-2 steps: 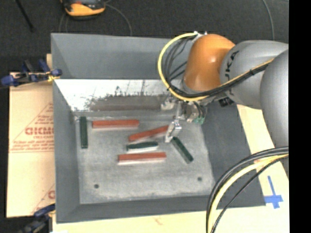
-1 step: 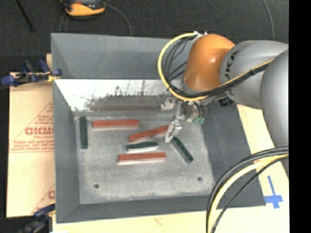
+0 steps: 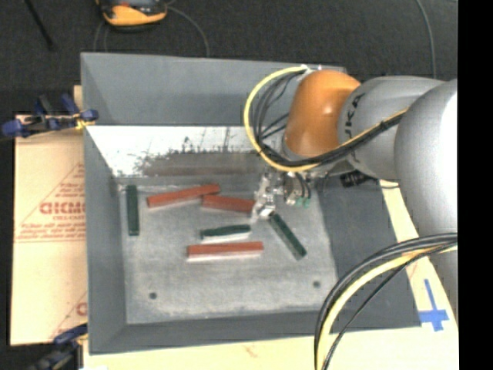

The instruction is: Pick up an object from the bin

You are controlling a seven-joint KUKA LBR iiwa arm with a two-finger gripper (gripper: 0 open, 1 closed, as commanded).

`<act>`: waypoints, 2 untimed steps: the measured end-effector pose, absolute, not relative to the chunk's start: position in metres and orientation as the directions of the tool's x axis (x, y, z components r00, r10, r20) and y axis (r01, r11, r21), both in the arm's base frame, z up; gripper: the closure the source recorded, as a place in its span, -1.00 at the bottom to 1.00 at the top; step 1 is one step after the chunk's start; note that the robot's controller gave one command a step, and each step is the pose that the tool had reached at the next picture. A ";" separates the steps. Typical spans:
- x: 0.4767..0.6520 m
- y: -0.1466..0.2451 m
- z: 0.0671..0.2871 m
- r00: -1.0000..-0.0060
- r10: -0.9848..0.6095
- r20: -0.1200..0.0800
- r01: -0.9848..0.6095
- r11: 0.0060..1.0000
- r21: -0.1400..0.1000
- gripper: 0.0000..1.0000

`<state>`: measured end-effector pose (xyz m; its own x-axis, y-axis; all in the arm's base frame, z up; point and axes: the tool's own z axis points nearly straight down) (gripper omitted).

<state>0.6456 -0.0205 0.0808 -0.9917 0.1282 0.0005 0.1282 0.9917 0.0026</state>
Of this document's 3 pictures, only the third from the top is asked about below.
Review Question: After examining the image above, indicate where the grey metal bin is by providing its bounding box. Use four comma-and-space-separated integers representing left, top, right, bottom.
79, 52, 421, 354

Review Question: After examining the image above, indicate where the black cylinder on white bracket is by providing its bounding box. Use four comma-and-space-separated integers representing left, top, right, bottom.
340, 170, 377, 188

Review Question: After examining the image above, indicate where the red-brown flat block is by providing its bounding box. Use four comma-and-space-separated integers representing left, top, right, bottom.
186, 240, 265, 262
200, 193, 256, 215
146, 183, 222, 210

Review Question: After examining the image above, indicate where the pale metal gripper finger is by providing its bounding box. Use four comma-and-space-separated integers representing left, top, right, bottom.
250, 203, 277, 224
255, 176, 275, 207

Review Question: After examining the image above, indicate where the brown cardboard board red print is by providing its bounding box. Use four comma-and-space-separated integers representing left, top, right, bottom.
9, 126, 89, 346

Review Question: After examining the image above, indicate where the dark green flat block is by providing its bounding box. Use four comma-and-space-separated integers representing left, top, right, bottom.
199, 224, 252, 241
126, 184, 140, 237
268, 213, 308, 261

